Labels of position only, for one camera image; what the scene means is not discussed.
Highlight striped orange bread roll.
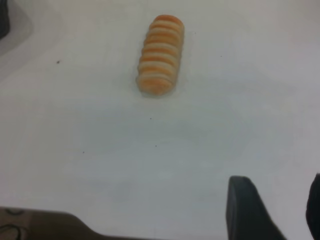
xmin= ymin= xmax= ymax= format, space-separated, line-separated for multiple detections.
xmin=136 ymin=14 xmax=186 ymax=97

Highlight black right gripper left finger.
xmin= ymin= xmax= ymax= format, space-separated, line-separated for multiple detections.
xmin=225 ymin=175 xmax=287 ymax=240

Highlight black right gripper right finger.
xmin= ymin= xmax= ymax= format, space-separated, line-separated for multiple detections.
xmin=305 ymin=172 xmax=320 ymax=240

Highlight black woven wicker basket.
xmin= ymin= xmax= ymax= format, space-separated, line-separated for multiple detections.
xmin=0 ymin=0 xmax=12 ymax=41

